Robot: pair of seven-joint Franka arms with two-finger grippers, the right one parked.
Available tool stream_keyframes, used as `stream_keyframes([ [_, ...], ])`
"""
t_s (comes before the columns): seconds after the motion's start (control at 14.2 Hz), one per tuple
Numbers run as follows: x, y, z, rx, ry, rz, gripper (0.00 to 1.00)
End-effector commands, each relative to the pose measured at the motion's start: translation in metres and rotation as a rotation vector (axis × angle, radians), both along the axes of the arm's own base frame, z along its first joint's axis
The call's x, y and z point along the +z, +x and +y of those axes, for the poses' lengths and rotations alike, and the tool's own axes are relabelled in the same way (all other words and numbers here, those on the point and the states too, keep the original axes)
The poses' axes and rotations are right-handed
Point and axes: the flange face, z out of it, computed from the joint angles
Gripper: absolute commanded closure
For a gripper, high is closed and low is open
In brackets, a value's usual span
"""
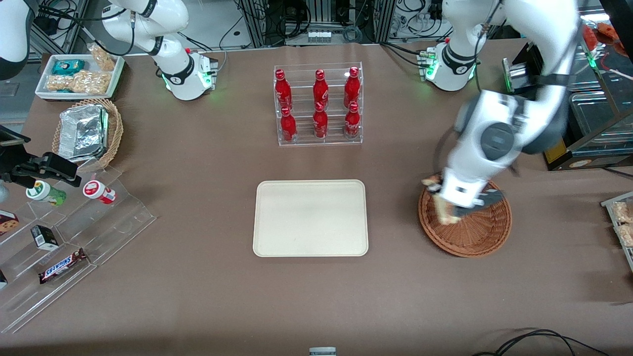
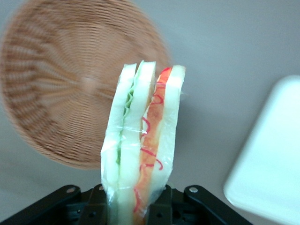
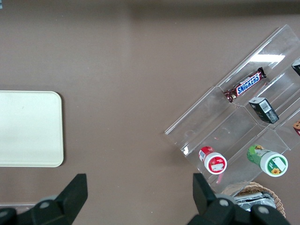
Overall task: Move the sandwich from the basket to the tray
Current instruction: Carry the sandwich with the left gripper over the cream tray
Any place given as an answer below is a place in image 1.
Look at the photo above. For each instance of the red orange food item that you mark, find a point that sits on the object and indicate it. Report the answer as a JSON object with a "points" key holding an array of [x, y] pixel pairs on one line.
{"points": [[601, 33]]}

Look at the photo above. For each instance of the clear rice snack packet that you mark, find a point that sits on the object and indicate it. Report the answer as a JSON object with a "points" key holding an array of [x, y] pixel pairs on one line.
{"points": [[626, 235], [622, 211]]}

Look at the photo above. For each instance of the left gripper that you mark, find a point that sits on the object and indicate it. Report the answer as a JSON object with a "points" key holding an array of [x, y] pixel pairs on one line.
{"points": [[441, 182]]}

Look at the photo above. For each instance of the small grey device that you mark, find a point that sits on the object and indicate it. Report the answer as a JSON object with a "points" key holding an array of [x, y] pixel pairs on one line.
{"points": [[322, 352]]}

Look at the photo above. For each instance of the black machine with yellow panel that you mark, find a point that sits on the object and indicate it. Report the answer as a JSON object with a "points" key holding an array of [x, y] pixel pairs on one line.
{"points": [[603, 162]]}

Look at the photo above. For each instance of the cream rectangular tray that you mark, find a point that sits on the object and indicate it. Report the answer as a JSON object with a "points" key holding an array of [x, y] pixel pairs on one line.
{"points": [[296, 222]]}

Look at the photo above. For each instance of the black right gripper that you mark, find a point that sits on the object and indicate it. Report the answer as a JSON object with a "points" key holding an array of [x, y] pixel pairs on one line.
{"points": [[11, 156]]}

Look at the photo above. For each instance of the clear acrylic bottle rack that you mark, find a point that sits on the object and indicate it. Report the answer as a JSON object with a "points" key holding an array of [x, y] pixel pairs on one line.
{"points": [[301, 141]]}

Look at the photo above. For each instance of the brown Snickers bar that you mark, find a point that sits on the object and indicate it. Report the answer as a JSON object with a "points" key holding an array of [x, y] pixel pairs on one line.
{"points": [[62, 267]]}

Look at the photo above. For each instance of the red label white-capped bottle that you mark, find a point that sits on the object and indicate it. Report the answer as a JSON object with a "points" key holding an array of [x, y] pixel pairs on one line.
{"points": [[99, 192]]}

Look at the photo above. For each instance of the black-fronted wrist camera box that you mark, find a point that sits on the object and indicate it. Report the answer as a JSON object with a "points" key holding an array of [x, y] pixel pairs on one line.
{"points": [[492, 195]]}

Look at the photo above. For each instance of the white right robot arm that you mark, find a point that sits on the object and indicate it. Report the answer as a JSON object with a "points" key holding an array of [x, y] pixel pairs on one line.
{"points": [[183, 74]]}

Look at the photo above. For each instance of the small black box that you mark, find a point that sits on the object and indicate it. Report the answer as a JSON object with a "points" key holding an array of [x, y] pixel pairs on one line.
{"points": [[44, 237]]}

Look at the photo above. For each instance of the clear acrylic stepped stand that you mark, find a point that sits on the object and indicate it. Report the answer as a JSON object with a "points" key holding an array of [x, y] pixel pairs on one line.
{"points": [[118, 222]]}

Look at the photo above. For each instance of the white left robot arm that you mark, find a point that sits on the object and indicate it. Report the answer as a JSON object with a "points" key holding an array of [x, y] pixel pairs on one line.
{"points": [[494, 141]]}

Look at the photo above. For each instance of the light tan wicker basket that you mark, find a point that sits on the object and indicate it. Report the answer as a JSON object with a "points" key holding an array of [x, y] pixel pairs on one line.
{"points": [[115, 133]]}

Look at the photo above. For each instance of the brown round wicker basket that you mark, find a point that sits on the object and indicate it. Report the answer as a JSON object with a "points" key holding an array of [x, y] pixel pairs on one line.
{"points": [[474, 237]]}

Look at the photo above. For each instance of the brown cookie box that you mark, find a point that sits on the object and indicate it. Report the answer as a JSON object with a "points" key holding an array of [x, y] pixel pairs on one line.
{"points": [[7, 222]]}

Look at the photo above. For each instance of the teal snack packet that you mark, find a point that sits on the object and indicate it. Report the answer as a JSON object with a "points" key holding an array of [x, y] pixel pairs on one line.
{"points": [[68, 66]]}

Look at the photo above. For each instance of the white rectangular snack tray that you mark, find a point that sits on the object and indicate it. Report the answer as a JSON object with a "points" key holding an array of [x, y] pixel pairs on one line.
{"points": [[91, 64]]}

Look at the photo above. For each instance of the green label white-capped bottle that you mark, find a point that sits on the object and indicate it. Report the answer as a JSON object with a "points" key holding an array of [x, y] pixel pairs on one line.
{"points": [[44, 193]]}

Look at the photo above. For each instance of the red cola bottle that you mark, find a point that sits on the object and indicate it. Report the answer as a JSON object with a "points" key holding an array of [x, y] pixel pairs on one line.
{"points": [[352, 123], [320, 124], [320, 89], [288, 127], [351, 86], [282, 91]]}

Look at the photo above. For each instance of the triangular sandwich wedge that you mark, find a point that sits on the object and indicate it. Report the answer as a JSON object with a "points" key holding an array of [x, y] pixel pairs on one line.
{"points": [[447, 213]]}

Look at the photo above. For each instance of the large clear peanut snack bag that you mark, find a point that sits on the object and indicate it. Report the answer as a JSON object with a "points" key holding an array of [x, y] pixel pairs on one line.
{"points": [[81, 82]]}

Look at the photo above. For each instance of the small clear peanut snack bag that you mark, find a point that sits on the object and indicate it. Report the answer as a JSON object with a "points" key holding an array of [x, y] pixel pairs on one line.
{"points": [[104, 58]]}

